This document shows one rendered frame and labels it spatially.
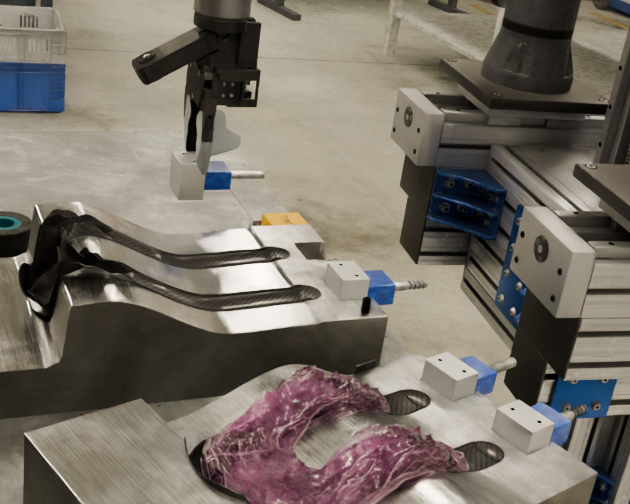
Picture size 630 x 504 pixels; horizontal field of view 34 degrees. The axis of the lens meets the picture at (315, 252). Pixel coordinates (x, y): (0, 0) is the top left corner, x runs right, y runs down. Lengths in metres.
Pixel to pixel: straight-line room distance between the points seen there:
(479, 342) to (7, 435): 2.14
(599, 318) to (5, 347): 0.70
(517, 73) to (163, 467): 1.01
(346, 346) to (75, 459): 0.42
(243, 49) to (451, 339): 1.82
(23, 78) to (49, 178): 2.75
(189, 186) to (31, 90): 3.09
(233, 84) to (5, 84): 3.12
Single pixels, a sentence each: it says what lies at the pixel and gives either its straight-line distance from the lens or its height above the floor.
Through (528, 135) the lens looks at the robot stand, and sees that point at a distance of 1.73.
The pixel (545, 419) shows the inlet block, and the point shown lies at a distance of 1.11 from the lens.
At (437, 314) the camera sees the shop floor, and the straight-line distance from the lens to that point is 3.18.
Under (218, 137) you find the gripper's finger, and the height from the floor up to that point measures 0.99.
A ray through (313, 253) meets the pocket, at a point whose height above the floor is 0.87.
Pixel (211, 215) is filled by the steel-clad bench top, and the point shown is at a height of 0.80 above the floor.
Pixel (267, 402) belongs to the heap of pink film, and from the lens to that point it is 0.99.
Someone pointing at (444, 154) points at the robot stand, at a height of 0.93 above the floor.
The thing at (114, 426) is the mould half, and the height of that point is 0.91.
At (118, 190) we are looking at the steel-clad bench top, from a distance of 1.70.
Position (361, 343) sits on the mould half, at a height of 0.85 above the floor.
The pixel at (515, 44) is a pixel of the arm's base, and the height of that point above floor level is 1.10.
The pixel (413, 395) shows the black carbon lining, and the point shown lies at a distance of 1.15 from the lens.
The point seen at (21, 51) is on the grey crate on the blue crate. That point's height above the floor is 0.26.
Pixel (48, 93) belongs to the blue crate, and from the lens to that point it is 4.50.
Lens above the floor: 1.46
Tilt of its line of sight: 25 degrees down
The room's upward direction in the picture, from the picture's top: 8 degrees clockwise
